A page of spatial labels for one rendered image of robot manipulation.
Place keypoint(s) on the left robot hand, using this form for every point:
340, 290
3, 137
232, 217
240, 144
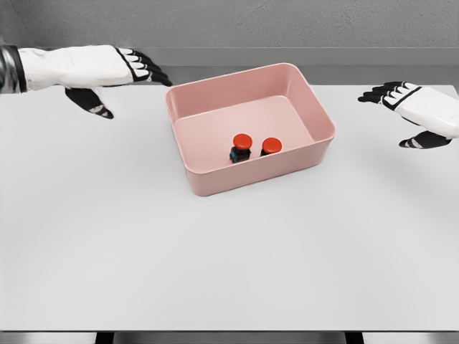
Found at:
104, 66

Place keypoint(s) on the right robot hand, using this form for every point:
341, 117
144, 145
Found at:
423, 107

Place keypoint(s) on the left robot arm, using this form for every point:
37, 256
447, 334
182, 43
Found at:
36, 68

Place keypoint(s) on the pink plastic basket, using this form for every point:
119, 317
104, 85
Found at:
247, 125

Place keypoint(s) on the red button industrial switch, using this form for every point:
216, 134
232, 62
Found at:
241, 146
271, 145

